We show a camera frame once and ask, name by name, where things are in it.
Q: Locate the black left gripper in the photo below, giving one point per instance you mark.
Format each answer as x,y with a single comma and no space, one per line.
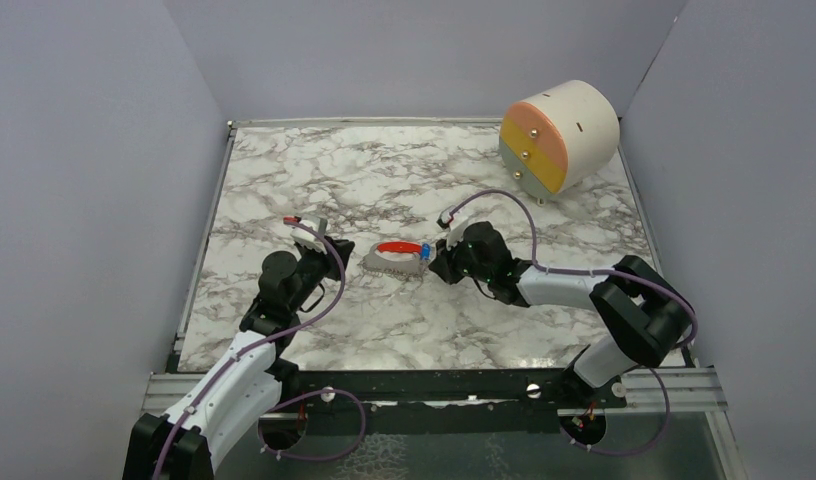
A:
343,246

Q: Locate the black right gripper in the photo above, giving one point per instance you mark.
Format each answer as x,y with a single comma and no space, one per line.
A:
441,264

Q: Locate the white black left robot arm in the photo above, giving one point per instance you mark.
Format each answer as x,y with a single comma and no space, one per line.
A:
190,439

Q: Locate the round cream drawer cabinet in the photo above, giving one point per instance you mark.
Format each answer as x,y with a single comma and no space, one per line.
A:
552,140

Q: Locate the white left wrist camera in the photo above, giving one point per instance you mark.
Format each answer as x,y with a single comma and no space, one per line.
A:
307,233

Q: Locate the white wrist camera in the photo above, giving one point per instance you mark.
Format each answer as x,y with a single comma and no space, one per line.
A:
454,225
307,233

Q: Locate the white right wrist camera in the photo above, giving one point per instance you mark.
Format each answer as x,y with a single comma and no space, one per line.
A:
454,225

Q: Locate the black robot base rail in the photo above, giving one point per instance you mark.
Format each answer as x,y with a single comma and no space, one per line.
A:
420,402

